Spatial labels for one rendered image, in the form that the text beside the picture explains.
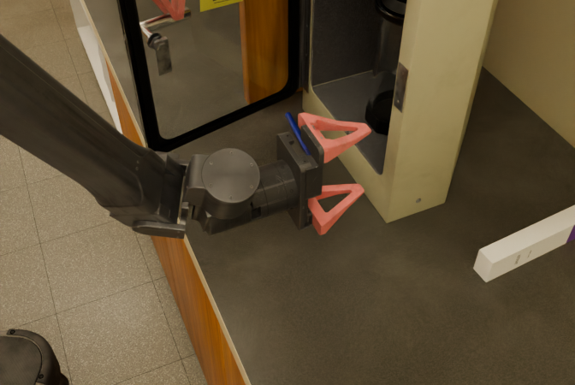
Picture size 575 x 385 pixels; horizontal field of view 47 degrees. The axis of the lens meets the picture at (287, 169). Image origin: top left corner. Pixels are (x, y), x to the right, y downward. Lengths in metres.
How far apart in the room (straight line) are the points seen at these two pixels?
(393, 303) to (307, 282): 0.13
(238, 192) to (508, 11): 0.88
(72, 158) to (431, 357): 0.56
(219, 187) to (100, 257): 1.68
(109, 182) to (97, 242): 1.72
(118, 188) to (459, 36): 0.48
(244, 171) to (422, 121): 0.37
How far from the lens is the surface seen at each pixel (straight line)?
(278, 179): 0.72
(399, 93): 0.91
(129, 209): 0.68
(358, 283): 0.99
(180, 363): 2.02
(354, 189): 0.82
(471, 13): 0.88
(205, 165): 0.64
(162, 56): 0.99
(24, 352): 1.86
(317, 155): 0.70
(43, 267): 2.33
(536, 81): 1.37
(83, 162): 0.59
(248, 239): 1.04
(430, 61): 0.89
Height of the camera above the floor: 1.74
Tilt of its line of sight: 44 degrees down
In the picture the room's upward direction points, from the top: straight up
